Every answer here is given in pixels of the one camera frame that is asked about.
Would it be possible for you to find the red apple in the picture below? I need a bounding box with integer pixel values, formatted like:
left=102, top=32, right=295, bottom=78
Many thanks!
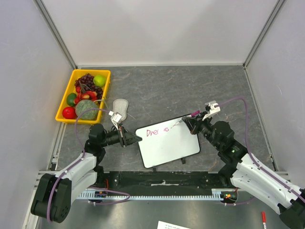
left=62, top=106, right=77, bottom=119

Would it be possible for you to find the red capped marker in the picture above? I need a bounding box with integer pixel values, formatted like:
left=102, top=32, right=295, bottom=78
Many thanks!
left=262, top=211, right=267, bottom=229

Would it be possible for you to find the white marker with magenta cap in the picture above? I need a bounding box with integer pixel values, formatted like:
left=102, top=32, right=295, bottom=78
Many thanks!
left=175, top=110, right=200, bottom=125

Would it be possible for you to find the purple grape bunch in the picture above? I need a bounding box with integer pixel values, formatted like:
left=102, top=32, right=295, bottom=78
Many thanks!
left=74, top=73, right=103, bottom=94

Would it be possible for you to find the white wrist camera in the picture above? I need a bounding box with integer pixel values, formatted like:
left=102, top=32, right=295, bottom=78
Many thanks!
left=108, top=111, right=122, bottom=130
left=202, top=101, right=221, bottom=120

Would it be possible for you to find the small black framed whiteboard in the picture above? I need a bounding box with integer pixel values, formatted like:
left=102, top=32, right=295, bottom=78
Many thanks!
left=135, top=117, right=201, bottom=168

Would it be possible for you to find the aluminium left corner post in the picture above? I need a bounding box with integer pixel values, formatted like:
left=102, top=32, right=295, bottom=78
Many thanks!
left=33, top=0, right=78, bottom=69

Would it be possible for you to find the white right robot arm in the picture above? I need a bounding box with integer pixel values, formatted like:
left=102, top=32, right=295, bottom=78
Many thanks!
left=182, top=117, right=305, bottom=229

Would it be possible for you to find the yellow plastic fruit tray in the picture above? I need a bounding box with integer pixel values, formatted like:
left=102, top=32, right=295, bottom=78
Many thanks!
left=55, top=69, right=111, bottom=124

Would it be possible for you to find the dark green lime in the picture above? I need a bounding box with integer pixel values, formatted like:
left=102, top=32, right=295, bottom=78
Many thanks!
left=66, top=93, right=77, bottom=107

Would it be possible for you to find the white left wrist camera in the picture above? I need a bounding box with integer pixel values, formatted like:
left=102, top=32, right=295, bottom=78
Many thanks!
left=108, top=111, right=122, bottom=130

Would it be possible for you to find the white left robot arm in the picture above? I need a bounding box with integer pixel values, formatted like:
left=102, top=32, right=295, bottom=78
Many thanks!
left=30, top=124, right=142, bottom=223

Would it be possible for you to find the green netted melon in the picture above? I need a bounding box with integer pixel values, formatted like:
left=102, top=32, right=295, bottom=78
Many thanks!
left=75, top=100, right=98, bottom=120

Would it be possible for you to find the light green apple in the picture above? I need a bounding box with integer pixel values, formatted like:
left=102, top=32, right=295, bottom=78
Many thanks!
left=93, top=75, right=107, bottom=87

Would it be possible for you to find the white paper sheet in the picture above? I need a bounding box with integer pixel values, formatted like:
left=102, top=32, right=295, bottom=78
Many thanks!
left=157, top=221, right=189, bottom=229

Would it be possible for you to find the red strawberries cluster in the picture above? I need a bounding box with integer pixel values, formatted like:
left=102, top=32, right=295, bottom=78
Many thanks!
left=73, top=86, right=98, bottom=104

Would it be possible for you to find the aluminium right corner post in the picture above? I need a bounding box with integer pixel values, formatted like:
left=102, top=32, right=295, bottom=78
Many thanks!
left=243, top=0, right=286, bottom=69

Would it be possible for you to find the aluminium corner post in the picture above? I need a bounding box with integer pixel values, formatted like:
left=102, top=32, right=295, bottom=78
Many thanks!
left=33, top=0, right=78, bottom=69
left=243, top=0, right=286, bottom=69

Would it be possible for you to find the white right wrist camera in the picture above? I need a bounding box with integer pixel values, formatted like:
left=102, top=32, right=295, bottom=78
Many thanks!
left=202, top=101, right=221, bottom=120

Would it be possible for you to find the white toothed cable duct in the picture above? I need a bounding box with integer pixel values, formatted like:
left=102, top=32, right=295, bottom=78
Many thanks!
left=76, top=188, right=224, bottom=201

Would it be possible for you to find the grey whiteboard eraser sponge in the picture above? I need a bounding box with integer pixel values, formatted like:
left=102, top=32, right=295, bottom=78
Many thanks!
left=112, top=99, right=129, bottom=122

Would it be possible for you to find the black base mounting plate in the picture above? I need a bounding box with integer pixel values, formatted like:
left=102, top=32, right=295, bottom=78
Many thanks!
left=94, top=171, right=234, bottom=194

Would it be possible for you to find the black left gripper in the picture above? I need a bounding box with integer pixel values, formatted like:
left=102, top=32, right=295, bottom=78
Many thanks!
left=100, top=124, right=142, bottom=147

